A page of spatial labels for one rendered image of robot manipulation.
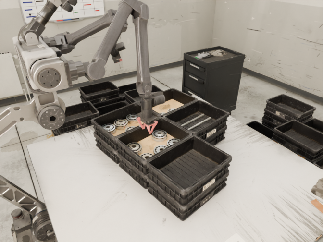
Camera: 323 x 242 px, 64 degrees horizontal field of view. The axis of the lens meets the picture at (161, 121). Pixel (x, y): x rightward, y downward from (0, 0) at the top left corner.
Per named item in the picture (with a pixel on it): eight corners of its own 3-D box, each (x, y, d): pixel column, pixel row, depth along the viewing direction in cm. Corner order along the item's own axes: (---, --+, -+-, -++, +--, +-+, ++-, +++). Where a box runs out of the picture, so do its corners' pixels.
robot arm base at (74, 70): (64, 81, 120) (58, 56, 114) (81, 78, 124) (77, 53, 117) (69, 88, 114) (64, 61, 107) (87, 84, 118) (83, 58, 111)
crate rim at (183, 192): (184, 196, 124) (184, 193, 123) (144, 165, 143) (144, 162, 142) (232, 160, 147) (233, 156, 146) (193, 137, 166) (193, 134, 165)
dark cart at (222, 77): (201, 130, 335) (207, 63, 288) (180, 115, 367) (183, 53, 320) (233, 117, 363) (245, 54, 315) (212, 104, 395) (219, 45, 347)
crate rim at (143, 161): (144, 165, 143) (144, 162, 142) (114, 141, 162) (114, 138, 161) (193, 137, 166) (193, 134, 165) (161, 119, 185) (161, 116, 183)
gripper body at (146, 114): (145, 113, 146) (145, 101, 142) (157, 120, 140) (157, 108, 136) (136, 116, 142) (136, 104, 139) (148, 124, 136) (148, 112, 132)
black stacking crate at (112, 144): (116, 153, 167) (114, 139, 161) (92, 133, 186) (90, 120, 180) (161, 130, 190) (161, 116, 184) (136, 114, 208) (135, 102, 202)
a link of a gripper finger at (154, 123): (149, 127, 148) (149, 113, 144) (157, 133, 144) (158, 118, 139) (140, 131, 144) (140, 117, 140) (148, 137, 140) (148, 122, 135)
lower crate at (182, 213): (182, 223, 135) (183, 208, 129) (145, 191, 154) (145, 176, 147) (228, 186, 158) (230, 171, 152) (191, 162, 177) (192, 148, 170)
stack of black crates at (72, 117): (67, 162, 260) (57, 124, 236) (59, 146, 282) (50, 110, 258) (105, 149, 279) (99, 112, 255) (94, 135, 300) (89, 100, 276)
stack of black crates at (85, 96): (92, 131, 307) (86, 97, 284) (83, 119, 329) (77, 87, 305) (122, 121, 326) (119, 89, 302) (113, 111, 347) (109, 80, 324)
